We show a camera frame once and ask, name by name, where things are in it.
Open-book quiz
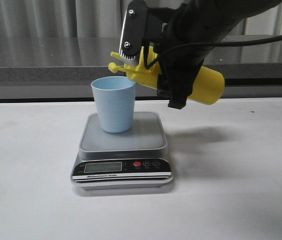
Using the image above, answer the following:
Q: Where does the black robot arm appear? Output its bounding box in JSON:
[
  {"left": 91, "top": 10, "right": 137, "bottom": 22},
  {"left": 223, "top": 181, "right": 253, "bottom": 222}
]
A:
[{"left": 143, "top": 0, "right": 280, "bottom": 109}]

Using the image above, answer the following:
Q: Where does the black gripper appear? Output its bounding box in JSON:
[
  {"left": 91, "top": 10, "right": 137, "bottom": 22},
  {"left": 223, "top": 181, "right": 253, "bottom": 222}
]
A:
[{"left": 142, "top": 2, "right": 221, "bottom": 109}]

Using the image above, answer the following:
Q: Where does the grey pleated curtain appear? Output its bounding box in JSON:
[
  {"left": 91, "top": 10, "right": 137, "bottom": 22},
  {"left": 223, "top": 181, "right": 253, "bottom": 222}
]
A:
[{"left": 0, "top": 0, "right": 282, "bottom": 38}]

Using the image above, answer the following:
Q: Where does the black camera cable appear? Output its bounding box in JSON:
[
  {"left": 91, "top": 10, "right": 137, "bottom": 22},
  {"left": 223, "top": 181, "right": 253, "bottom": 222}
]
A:
[{"left": 144, "top": 29, "right": 282, "bottom": 70}]

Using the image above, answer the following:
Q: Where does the yellow squeeze bottle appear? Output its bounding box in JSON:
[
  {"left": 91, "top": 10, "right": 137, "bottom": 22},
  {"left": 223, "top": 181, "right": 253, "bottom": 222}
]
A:
[{"left": 108, "top": 53, "right": 225, "bottom": 105}]

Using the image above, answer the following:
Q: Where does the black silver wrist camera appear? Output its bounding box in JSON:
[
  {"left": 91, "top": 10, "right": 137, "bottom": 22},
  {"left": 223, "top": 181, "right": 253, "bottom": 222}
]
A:
[{"left": 119, "top": 0, "right": 148, "bottom": 67}]

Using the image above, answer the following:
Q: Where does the light blue plastic cup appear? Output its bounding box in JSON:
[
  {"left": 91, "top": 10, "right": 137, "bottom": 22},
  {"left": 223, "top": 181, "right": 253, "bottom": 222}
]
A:
[{"left": 91, "top": 76, "right": 136, "bottom": 133}]

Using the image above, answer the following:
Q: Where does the silver electronic kitchen scale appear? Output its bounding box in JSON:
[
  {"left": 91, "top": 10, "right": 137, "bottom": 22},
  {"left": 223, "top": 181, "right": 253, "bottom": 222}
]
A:
[{"left": 70, "top": 111, "right": 173, "bottom": 190}]

